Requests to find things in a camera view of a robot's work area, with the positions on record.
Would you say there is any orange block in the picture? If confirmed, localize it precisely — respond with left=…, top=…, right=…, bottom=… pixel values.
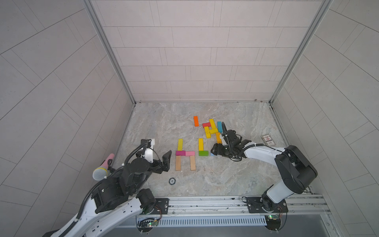
left=193, top=116, right=199, bottom=127
left=216, top=132, right=223, bottom=144

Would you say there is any tan wooden block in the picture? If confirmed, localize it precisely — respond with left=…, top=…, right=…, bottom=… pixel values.
left=175, top=156, right=181, bottom=171
left=190, top=156, right=196, bottom=171

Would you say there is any teal block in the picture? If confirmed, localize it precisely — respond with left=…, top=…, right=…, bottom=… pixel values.
left=217, top=121, right=223, bottom=133

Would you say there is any magenta block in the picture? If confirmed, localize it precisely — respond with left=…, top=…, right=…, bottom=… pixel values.
left=176, top=151, right=186, bottom=156

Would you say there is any yellow block small horizontal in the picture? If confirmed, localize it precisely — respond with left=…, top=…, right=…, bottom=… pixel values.
left=209, top=128, right=219, bottom=134

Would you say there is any yellow block short vertical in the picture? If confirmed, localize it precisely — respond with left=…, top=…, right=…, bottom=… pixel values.
left=204, top=126, right=211, bottom=139

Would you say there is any green block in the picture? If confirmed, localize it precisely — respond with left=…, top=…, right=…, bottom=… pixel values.
left=198, top=151, right=209, bottom=157

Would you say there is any pink block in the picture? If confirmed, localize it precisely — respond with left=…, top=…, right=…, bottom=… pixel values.
left=185, top=151, right=195, bottom=157

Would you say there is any red block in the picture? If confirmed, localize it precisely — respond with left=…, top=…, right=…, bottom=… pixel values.
left=202, top=122, right=212, bottom=127

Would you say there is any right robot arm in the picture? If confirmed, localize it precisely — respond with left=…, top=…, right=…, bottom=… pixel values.
left=211, top=130, right=318, bottom=212

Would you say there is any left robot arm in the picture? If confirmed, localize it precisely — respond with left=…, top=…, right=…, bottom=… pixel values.
left=44, top=139, right=172, bottom=237

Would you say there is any yellow block upper diagonal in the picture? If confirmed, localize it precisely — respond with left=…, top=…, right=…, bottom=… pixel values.
left=209, top=119, right=217, bottom=130

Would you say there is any small printed card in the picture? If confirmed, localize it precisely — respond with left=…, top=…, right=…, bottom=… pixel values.
left=261, top=134, right=276, bottom=147

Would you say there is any orange block top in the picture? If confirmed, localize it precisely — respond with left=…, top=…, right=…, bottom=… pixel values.
left=193, top=116, right=199, bottom=127

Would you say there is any pink microphone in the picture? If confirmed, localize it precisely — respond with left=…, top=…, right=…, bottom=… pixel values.
left=92, top=154, right=115, bottom=181

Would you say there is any left circuit board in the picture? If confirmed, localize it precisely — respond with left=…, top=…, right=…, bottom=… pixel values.
left=137, top=218, right=159, bottom=233

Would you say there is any circuit board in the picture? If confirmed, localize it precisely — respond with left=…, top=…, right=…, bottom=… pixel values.
left=137, top=218, right=159, bottom=233
left=265, top=214, right=281, bottom=231

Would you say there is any right circuit board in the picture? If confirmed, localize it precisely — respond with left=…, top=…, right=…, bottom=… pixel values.
left=265, top=214, right=281, bottom=231

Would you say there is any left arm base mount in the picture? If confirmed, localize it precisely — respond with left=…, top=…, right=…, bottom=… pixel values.
left=146, top=198, right=169, bottom=215

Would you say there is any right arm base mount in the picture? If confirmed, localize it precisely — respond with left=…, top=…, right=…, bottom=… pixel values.
left=241, top=196, right=288, bottom=214

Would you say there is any aluminium rail frame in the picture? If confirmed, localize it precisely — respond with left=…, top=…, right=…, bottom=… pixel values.
left=81, top=194, right=331, bottom=219

